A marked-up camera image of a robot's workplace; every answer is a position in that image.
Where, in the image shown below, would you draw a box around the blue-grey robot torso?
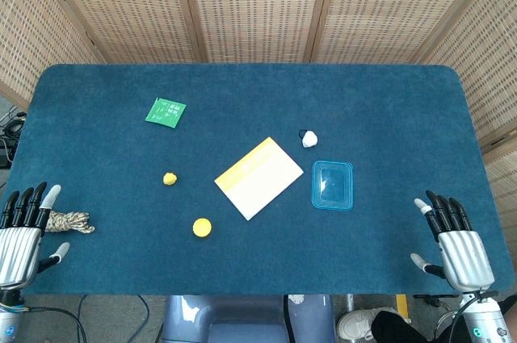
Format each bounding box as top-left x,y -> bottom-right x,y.
160,294 -> 336,343

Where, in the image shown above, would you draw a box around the green paper packet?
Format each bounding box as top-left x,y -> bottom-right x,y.
145,97 -> 187,130

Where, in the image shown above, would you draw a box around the yellow round disc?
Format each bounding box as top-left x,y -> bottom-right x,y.
191,217 -> 213,238

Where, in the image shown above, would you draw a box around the small white object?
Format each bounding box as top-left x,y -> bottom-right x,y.
297,129 -> 319,149

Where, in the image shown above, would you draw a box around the blue table mat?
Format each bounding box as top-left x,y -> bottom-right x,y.
0,63 -> 509,296

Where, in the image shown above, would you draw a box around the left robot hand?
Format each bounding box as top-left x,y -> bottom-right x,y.
0,182 -> 71,291

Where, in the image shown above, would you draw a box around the yellow and white notebook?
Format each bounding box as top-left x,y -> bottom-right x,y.
213,136 -> 305,222

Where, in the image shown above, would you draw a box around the woven folding screen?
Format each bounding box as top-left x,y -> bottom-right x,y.
0,0 -> 517,235

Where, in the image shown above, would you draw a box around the coiled beige rope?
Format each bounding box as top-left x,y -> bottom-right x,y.
44,211 -> 96,235

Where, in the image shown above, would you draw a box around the black cables on floor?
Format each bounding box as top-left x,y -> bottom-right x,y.
0,105 -> 27,190

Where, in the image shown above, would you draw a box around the clear blue plastic container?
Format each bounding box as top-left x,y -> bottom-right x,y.
310,160 -> 355,211

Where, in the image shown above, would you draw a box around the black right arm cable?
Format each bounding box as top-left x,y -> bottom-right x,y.
432,288 -> 500,343

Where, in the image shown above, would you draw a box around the white sneaker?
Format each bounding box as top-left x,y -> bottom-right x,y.
337,307 -> 399,342

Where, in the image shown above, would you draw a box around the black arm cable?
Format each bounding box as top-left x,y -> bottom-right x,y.
432,288 -> 500,343
15,294 -> 151,343

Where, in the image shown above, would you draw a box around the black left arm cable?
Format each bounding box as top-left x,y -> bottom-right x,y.
15,294 -> 151,343

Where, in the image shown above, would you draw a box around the black trouser leg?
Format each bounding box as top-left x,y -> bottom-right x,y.
370,305 -> 472,343

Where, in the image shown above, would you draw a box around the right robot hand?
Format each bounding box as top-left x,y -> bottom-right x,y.
410,190 -> 497,292

